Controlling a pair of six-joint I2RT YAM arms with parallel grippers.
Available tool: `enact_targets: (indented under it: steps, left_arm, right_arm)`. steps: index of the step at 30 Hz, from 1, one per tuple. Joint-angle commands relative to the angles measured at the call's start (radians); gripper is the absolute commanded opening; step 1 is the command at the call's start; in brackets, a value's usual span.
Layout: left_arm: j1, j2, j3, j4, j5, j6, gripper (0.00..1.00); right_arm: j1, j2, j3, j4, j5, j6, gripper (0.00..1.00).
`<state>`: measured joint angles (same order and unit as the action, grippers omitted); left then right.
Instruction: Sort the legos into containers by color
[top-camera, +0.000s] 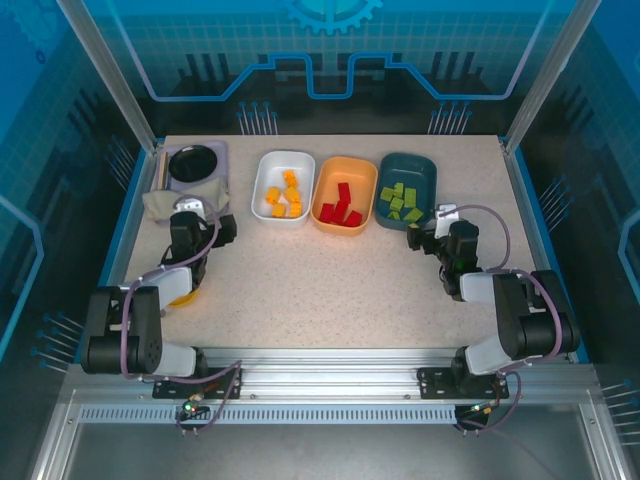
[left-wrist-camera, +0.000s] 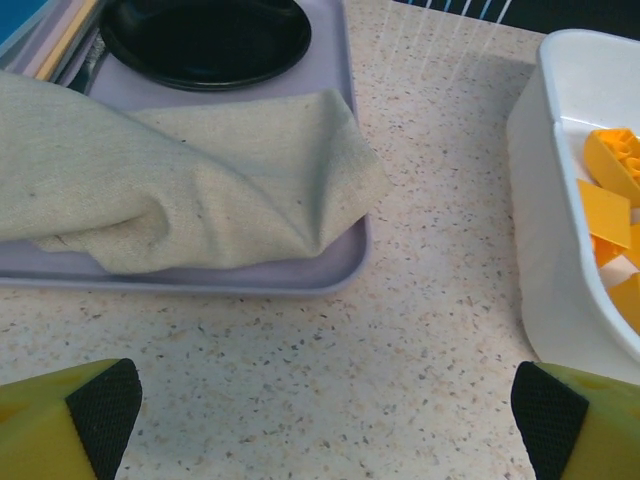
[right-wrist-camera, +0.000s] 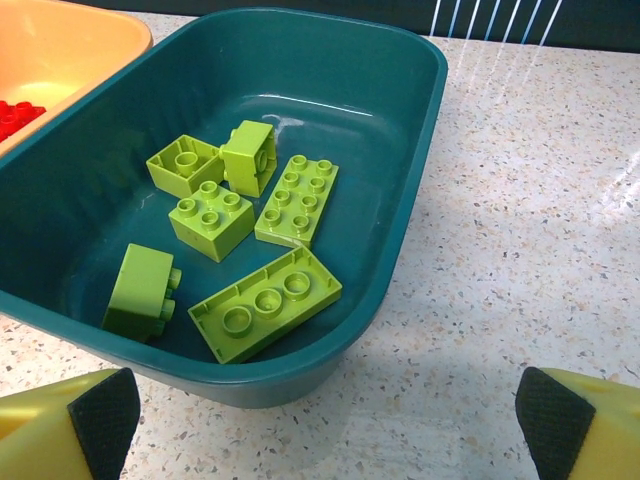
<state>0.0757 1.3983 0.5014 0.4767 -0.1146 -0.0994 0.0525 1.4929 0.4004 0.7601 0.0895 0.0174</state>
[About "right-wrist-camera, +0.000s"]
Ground orange plastic container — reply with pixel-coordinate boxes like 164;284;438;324
0;0;154;159

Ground long green lego brick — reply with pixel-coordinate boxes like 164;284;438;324
253;153;340;250
187;245;344;365

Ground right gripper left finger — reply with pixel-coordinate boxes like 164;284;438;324
0;367;142;480

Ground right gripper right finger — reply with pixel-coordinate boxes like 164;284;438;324
516;366;640;480

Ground long red lego brick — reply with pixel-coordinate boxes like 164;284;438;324
0;99;48;145

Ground square green lego brick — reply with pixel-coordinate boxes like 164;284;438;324
101;242;183;344
167;179;255;263
218;119;278;197
146;133;224;199

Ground teal plastic container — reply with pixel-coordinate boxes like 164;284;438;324
0;5;450;410

